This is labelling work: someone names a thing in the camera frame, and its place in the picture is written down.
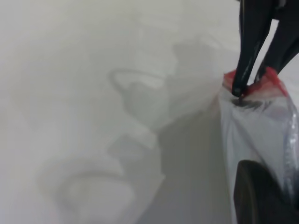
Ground clear zip bag red zipper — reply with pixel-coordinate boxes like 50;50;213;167
219;67;299;224

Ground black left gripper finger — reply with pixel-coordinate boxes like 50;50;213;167
233;159;299;224

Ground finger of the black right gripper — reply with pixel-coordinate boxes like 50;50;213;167
232;0;280;97
256;14;299;81

